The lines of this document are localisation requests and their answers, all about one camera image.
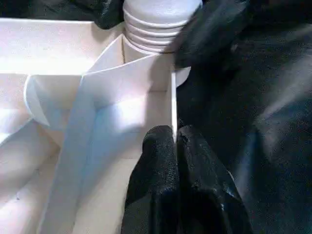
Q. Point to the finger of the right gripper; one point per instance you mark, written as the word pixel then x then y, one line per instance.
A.
pixel 209 31
pixel 107 12

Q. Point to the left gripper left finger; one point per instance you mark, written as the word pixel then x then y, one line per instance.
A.
pixel 156 190

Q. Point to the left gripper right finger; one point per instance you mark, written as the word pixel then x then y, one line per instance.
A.
pixel 209 195

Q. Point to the white plastic table leg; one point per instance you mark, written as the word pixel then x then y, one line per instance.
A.
pixel 156 24

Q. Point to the white plastic table top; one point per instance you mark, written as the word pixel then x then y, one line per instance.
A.
pixel 48 48

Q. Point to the black plastic mat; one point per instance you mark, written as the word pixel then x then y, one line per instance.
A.
pixel 263 122

